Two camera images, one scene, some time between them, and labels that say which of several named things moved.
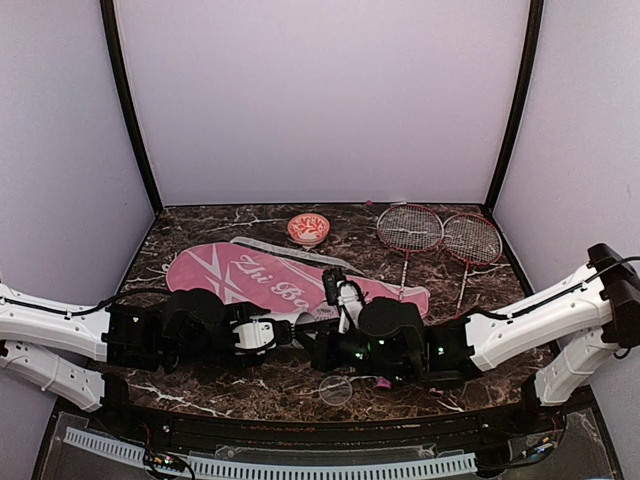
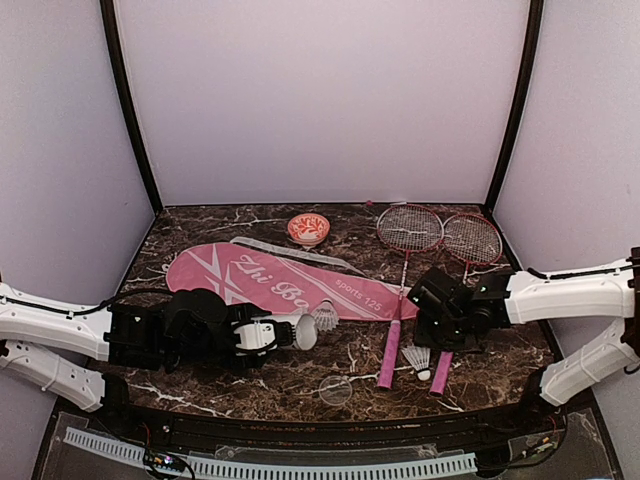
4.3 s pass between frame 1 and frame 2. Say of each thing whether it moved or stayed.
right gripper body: moved
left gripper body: stayed
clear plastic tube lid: stayed
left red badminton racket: stayed
